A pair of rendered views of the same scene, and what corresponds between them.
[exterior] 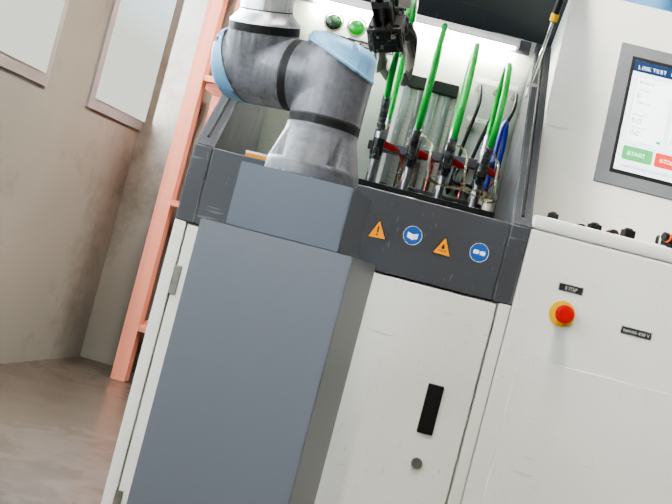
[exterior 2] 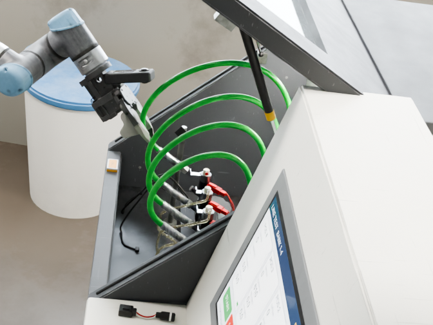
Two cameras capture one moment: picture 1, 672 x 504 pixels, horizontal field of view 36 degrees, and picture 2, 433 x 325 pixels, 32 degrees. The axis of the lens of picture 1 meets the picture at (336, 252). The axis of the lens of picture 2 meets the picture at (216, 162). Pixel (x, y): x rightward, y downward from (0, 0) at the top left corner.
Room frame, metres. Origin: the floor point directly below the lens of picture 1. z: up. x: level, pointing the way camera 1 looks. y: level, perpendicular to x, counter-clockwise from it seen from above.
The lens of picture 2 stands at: (2.02, -1.64, 2.16)
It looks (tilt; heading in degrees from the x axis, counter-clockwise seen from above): 32 degrees down; 78
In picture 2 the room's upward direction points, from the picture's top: 10 degrees clockwise
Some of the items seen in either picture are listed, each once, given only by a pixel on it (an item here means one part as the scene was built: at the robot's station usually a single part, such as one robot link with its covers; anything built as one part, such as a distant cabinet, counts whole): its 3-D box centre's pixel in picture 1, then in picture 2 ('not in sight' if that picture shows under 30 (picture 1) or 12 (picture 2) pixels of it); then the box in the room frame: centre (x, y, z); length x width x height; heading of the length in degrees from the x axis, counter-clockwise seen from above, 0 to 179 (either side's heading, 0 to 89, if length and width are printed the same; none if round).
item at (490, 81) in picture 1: (486, 128); not in sight; (2.57, -0.29, 1.20); 0.13 x 0.03 x 0.31; 87
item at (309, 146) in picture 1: (317, 151); not in sight; (1.63, 0.07, 0.95); 0.15 x 0.15 x 0.10
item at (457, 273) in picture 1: (351, 223); (105, 236); (2.09, -0.02, 0.87); 0.62 x 0.04 x 0.16; 87
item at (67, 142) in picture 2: not in sight; (78, 137); (1.98, 1.41, 0.31); 0.51 x 0.51 x 0.62
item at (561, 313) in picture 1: (563, 314); not in sight; (2.02, -0.46, 0.80); 0.05 x 0.04 x 0.05; 87
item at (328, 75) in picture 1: (331, 79); not in sight; (1.63, 0.08, 1.07); 0.13 x 0.12 x 0.14; 67
